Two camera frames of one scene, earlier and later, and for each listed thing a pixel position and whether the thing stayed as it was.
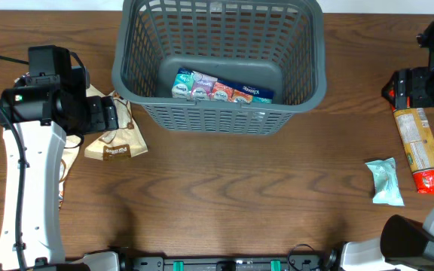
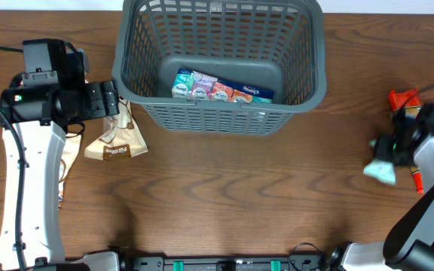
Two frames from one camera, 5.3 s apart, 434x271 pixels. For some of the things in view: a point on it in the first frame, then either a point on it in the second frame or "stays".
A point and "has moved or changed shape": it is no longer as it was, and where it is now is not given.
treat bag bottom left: x=72 y=146 stays
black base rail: x=325 y=262 stays
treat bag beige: x=120 y=145 stays
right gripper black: x=410 y=82 to x=381 y=150
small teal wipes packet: x=386 y=191 has moved or changed shape
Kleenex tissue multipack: x=190 y=84 stays
